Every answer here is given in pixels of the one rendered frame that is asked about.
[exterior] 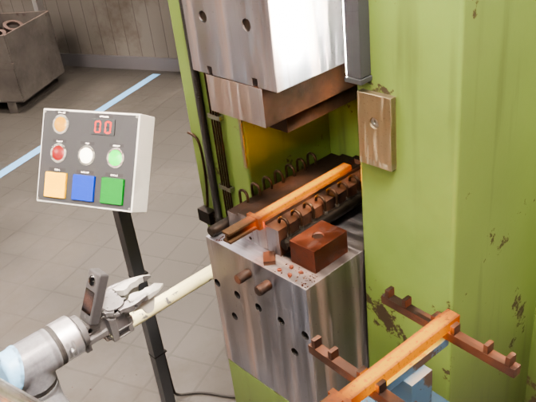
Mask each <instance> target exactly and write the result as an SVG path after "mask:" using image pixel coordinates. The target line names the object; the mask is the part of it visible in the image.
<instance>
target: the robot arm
mask: <svg viewBox="0 0 536 402"><path fill-rule="evenodd" d="M150 277H151V275H150V274H146V275H140V276H137V277H134V278H129V279H127V280H123V281H121V282H118V283H116V284H113V285H111V286H110V287H108V288H107V285H108V274H106V273H105V272H104V271H102V270H100V269H99V268H91V269H89V274H88V278H87V282H86V287H85V294H84V298H83V302H82V307H81V314H80V318H81V320H80V319H79V318H78V317H77V316H75V315H73V316H72V317H66V316H62V317H59V318H58V319H57V320H55V321H53V322H51V323H49V324H48V325H46V326H45V327H44V328H42V329H39V330H38V331H37V332H35V333H32V334H31V335H29V336H28V337H26V338H24V339H22V340H20V341H19V342H17V343H15V344H13V345H9V346H8V347H7V348H6V349H4V350H3V351H1V352H0V402H69V401H68V399H67V398H66V396H65V394H64V393H63V391H62V389H61V385H60V382H59V380H58V378H57V374H56V370H58V369H59V368H60V367H62V366H64V365H66V364H67V363H68V362H70V361H71V360H73V359H74V358H76V357H78V356H80V355H81V354H82V353H84V352H87V353H90V352H91V351H92V350H93V348H92V345H93V344H95V343H96V342H98V341H99V340H101V339H103V338H104V339H105V340H106V339H108V340H106V341H111V340H113V341H114V342H117V341H118V340H120V339H121V338H123V337H125V336H127V335H128V334H130V333H131V332H133V331H134V326H133V323H134V321H133V318H132V315H131V314H129V313H131V312H135V311H137V310H139V309H142V310H143V311H144V312H145V313H151V312H152V311H153V310H154V308H155V295H156V294H157V293H158V292H159V291H160V290H161V289H162V288H163V286H164V284H163V283H153V284H152V285H151V286H149V287H145V288H144V289H143V290H141V291H139V284H140V283H142V282H146V281H147V280H148V279H149V278H150ZM106 288H107V289H106ZM138 291H139V292H138ZM126 299H128V300H127V301H126ZM109 334H110V335H109ZM122 335H123V336H122ZM111 336H112V337H111ZM106 337H107V338H106Z"/></svg>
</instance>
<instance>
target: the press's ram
mask: <svg viewBox="0 0 536 402"><path fill-rule="evenodd" d="M182 5H183V14H184V19H185V24H186V29H187V38H188V43H189V48H190V53H191V62H192V67H193V69H194V70H196V71H200V72H202V73H208V74H210V73H212V74H213V75H214V76H217V77H222V78H225V79H228V80H232V81H237V82H239V83H243V84H246V85H251V86H256V85H257V86H258V87H259V88H260V89H265V90H268V91H271V92H275V93H279V92H281V91H282V90H285V89H288V88H289V87H292V86H294V85H296V84H299V83H301V82H303V81H306V80H308V79H310V78H311V77H315V76H317V75H318V74H320V73H323V72H325V71H327V70H330V69H332V68H334V67H337V66H339V65H341V64H343V63H345V33H344V17H343V1H342V0H182Z"/></svg>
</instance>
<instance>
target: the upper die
mask: <svg viewBox="0 0 536 402"><path fill-rule="evenodd" d="M346 76H347V74H346V65H345V63H343V64H341V65H339V66H337V67H334V68H332V69H330V70H327V71H325V72H323V73H320V74H318V75H317V76H315V77H311V78H310V79H308V80H306V81H303V82H301V83H299V84H296V85H294V86H292V87H289V88H288V89H285V90H282V91H281V92H279V93H275V92H271V91H268V90H265V89H260V88H259V87H258V86H257V85H256V86H251V85H246V84H243V83H239V82H237V81H232V80H228V79H225V78H222V77H217V76H214V75H213V74H212V73H210V74H208V73H206V78H207V87H208V92H209V98H210V103H211V110H212V111H215V112H219V113H222V114H224V115H227V116H231V117H234V118H236V119H239V120H243V121H246V122H248V123H251V124H255V125H257V126H260V127H263V128H268V127H270V126H272V125H274V124H276V123H278V122H280V121H282V120H285V119H287V118H289V117H291V116H293V115H295V114H297V113H299V112H301V111H303V110H305V109H308V108H310V107H312V106H314V105H316V104H318V103H320V102H322V101H324V100H326V99H328V98H330V97H333V96H335V95H337V94H338V93H341V92H343V91H345V90H346V89H349V88H351V87H353V86H355V84H352V83H348V82H345V77H346Z"/></svg>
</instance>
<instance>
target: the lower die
mask: <svg viewBox="0 0 536 402"><path fill-rule="evenodd" d="M353 159H356V160H360V157H359V156H354V157H351V156H347V155H344V154H341V155H339V156H338V155H335V154H333V153H330V154H328V155H327V156H325V157H323V158H321V159H320V160H318V161H317V164H314V163H313V164H310V165H309V166H307V167H306V171H304V168H303V169H301V170H300V171H298V172H296V176H293V175H291V176H289V177H287V178H285V182H284V183H282V181H280V182H278V183H276V184H275V185H273V189H270V187H268V188H267V189H266V190H264V191H261V193H262V195H258V194H257V195H254V196H252V197H251V198H249V200H250V202H249V203H247V202H246V200H245V201H244V202H242V203H240V204H238V205H237V206H235V207H232V208H231V209H229V210H228V211H227V214H228V220H229V225H230V226H231V225H233V224H235V223H237V222H238V221H240V220H242V219H244V218H246V214H247V213H249V212H251V213H253V214H255V213H256V212H258V211H260V210H261V209H263V208H265V207H267V206H269V205H271V204H272V203H274V202H276V201H278V200H279V199H281V198H283V197H284V196H286V195H288V194H289V193H291V192H293V191H295V190H297V189H298V188H300V187H302V186H304V185H306V184H307V183H309V182H311V181H312V180H314V179H316V178H317V177H319V176H321V175H323V174H325V173H326V172H328V171H330V170H332V169H334V168H335V167H337V166H339V165H340V164H342V163H348V162H349V161H350V160H353ZM350 175H356V176H357V177H358V179H359V180H360V186H361V164H358V165H357V166H356V167H353V168H351V169H350V170H348V171H347V172H345V173H343V174H342V175H339V176H338V177H337V178H335V179H333V180H331V181H329V182H328V183H326V184H324V185H323V186H321V187H319V188H318V189H316V190H314V191H312V192H310V193H309V194H308V195H305V196H304V197H302V198H300V199H299V200H297V201H295V202H294V203H291V204H290V205H289V206H287V207H285V208H283V209H281V210H280V211H278V212H277V213H275V214H273V215H271V216H270V217H268V218H267V219H264V220H262V225H263V229H262V230H260V231H259V230H255V231H253V232H251V233H249V234H248V235H246V236H245V237H243V238H246V239H247V240H249V241H251V242H254V243H256V244H258V245H259V246H261V247H263V248H265V249H267V250H269V251H275V254H277V255H279V256H283V255H284V254H286V253H287V252H289V251H290V249H289V250H284V249H282V246H281V241H282V240H283V239H284V238H286V237H287V226H286V222H285V221H284V220H282V219H281V222H280V223H278V218H279V217H280V216H283V217H285V218H286V219H287V220H288V221H289V223H290V233H291V234H293V233H294V232H295V231H297V230H299V229H300V228H299V226H300V220H299V216H298V214H297V213H296V212H294V215H290V212H291V210H292V209H297V210H299V211H300V212H301V215H302V221H303V225H304V226H305V225H307V224H308V223H311V222H312V211H311V208H310V206H309V205H305V208H302V205H303V203H304V202H310V203H311V204H312V205H313V207H314V211H315V218H316V219H317V218H318V217H320V216H321V215H323V214H324V213H323V211H324V204H323V201H322V199H321V198H317V201H314V198H315V196H316V195H322V196H323V197H324V198H325V200H326V206H327V211H330V210H331V209H333V208H334V207H335V194H334V193H333V192H332V191H329V194H326V190H327V188H329V187H331V188H333V189H334V190H335V191H336V192H337V195H338V203H339V204H341V203H343V202H344V201H345V200H346V188H345V185H344V184H341V185H340V187H337V183H338V182H340V181H344V182H346V183H347V184H348V186H349V196H350V197H352V196H354V195H355V194H356V193H357V181H356V179H355V178H353V177H352V178H351V181H348V178H349V176H350ZM361 205H362V204H360V205H358V206H357V207H355V208H353V209H352V210H351V211H353V210H355V209H356V208H358V207H359V206H361ZM351 211H349V212H351ZM349 212H347V213H346V214H344V215H342V216H341V217H340V218H338V219H341V218H342V217H344V216H345V215H347V214H348V213H349ZM338 219H336V220H335V221H333V222H332V223H330V224H333V223H335V222H336V221H337V220H338ZM249 237H251V238H252V239H251V240H250V238H249Z"/></svg>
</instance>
